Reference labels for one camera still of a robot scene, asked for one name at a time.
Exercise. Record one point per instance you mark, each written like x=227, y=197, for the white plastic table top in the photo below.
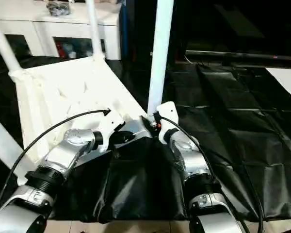
x=68, y=92

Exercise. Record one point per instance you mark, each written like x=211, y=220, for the white plastic table leg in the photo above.
x=5, y=48
x=160, y=53
x=94, y=29
x=2, y=138

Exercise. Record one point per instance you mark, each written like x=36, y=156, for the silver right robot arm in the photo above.
x=189, y=155

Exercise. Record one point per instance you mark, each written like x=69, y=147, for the black plastic mat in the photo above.
x=242, y=126

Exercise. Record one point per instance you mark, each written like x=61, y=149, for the red bottle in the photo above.
x=58, y=48

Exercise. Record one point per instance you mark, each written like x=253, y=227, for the black low shelf board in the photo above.
x=242, y=56

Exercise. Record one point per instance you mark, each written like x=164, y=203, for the white paper sheet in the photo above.
x=286, y=83

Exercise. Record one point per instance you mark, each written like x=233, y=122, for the white sideboard cabinet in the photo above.
x=39, y=26

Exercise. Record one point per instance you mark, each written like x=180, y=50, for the grey crumpled object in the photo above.
x=58, y=8

